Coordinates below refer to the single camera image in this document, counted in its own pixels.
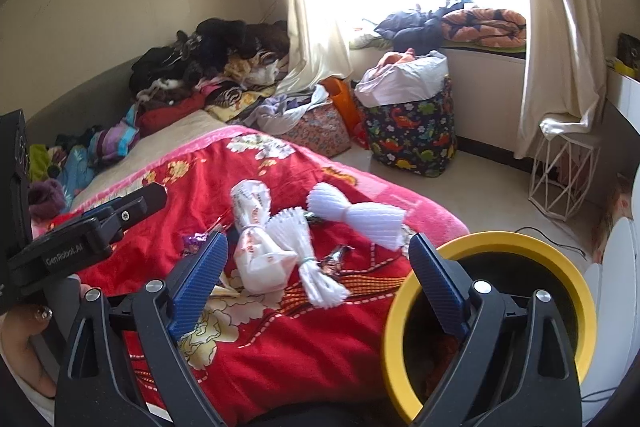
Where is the striped purple blue garment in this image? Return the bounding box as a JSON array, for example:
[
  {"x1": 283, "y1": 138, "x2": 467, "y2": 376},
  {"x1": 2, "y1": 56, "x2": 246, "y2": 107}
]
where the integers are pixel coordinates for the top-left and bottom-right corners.
[{"x1": 88, "y1": 105, "x2": 140, "y2": 166}]

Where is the orange bag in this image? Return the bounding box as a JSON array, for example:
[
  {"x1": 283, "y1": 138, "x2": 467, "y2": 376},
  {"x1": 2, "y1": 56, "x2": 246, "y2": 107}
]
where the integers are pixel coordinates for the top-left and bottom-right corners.
[{"x1": 320, "y1": 77, "x2": 360, "y2": 138}]

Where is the orange patterned folded blanket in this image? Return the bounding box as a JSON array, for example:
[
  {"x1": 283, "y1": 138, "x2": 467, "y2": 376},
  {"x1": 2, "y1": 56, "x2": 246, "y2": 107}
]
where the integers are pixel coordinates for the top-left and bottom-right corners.
[{"x1": 440, "y1": 8, "x2": 527, "y2": 49}]

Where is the dinosaur print laundry basket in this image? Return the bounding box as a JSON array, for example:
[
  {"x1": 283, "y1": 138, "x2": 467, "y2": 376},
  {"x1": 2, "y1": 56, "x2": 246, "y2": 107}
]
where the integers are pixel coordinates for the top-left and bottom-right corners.
[{"x1": 355, "y1": 76, "x2": 458, "y2": 178}]

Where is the black floor cable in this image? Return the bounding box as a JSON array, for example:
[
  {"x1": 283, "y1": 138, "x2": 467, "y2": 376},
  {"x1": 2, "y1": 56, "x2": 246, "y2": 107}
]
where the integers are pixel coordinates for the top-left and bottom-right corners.
[{"x1": 514, "y1": 225, "x2": 589, "y2": 260}]

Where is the white foam net small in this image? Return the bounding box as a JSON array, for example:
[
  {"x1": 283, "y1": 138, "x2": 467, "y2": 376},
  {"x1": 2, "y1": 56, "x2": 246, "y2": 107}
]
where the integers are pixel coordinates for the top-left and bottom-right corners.
[{"x1": 266, "y1": 207, "x2": 350, "y2": 309}]

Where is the white bag in basket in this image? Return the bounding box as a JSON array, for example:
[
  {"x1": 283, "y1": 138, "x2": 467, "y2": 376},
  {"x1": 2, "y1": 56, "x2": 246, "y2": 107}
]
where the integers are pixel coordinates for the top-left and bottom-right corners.
[{"x1": 354, "y1": 49, "x2": 449, "y2": 107}]

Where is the white foam net large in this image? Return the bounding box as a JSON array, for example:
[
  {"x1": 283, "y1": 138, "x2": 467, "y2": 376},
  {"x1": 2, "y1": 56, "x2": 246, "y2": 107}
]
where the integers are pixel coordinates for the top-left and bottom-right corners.
[{"x1": 306, "y1": 182, "x2": 406, "y2": 251}]

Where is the person's left hand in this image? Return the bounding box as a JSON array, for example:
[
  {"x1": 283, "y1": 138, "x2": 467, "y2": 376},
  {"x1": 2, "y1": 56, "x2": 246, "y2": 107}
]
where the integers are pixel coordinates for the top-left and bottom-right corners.
[{"x1": 0, "y1": 283, "x2": 94, "y2": 400}]

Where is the white wire side table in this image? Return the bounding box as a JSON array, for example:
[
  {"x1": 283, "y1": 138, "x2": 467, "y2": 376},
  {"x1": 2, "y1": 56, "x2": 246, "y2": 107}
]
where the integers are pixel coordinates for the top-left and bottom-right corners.
[{"x1": 528, "y1": 116, "x2": 601, "y2": 222}]

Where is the pile of dark clothes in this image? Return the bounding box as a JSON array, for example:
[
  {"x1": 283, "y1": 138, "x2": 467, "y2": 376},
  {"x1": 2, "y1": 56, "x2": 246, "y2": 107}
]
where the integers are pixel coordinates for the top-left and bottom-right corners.
[{"x1": 129, "y1": 17, "x2": 290, "y2": 113}]

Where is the dark green bag on desk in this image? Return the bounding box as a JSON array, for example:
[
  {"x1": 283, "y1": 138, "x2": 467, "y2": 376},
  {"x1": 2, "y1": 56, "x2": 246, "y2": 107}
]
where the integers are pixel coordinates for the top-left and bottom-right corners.
[{"x1": 616, "y1": 32, "x2": 640, "y2": 69}]

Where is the purple candy wrapper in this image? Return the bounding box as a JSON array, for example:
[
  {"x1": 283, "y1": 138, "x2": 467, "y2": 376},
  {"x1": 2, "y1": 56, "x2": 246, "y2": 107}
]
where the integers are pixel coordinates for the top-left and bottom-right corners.
[{"x1": 181, "y1": 219, "x2": 230, "y2": 256}]

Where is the red floral blanket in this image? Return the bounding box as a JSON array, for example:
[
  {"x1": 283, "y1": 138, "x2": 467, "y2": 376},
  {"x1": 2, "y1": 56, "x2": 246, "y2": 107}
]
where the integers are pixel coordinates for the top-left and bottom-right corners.
[{"x1": 79, "y1": 128, "x2": 468, "y2": 426}]

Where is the grey bed headboard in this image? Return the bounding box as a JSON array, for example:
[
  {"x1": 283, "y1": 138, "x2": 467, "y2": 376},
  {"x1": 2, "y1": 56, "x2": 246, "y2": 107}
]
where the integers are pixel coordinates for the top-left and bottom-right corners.
[{"x1": 26, "y1": 57, "x2": 137, "y2": 145}]

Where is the white dresser desk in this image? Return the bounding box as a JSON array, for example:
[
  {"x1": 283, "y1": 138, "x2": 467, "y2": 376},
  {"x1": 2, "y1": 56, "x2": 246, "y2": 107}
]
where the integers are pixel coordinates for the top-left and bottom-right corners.
[{"x1": 605, "y1": 68, "x2": 640, "y2": 134}]

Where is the floral fabric bag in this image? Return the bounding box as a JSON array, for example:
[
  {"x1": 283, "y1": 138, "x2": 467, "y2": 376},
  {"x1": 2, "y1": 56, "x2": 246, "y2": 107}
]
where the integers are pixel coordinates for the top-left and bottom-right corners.
[{"x1": 281, "y1": 103, "x2": 352, "y2": 158}]

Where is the small candy wrapper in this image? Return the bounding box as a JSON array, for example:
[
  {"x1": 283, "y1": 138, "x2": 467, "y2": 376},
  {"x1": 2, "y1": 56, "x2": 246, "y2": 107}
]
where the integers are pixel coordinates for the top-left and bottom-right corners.
[{"x1": 319, "y1": 245, "x2": 354, "y2": 281}]

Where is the right cream curtain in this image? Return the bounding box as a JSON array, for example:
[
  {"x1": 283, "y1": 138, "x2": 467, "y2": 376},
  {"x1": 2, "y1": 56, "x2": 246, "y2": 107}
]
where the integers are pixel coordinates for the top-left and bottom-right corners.
[{"x1": 514, "y1": 0, "x2": 606, "y2": 158}]

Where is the white round chair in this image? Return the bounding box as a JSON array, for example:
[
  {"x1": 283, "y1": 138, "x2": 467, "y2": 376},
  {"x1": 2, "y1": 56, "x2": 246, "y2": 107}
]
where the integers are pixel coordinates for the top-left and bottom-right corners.
[{"x1": 579, "y1": 166, "x2": 640, "y2": 423}]

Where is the dark blue jacket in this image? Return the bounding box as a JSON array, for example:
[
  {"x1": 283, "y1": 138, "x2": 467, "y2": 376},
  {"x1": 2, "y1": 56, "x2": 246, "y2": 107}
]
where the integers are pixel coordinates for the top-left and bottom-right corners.
[{"x1": 374, "y1": 0, "x2": 473, "y2": 55}]

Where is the yellow rimmed black trash bin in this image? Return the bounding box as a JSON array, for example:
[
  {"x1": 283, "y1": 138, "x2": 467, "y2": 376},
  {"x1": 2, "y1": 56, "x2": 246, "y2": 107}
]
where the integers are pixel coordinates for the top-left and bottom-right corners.
[{"x1": 382, "y1": 232, "x2": 597, "y2": 426}]

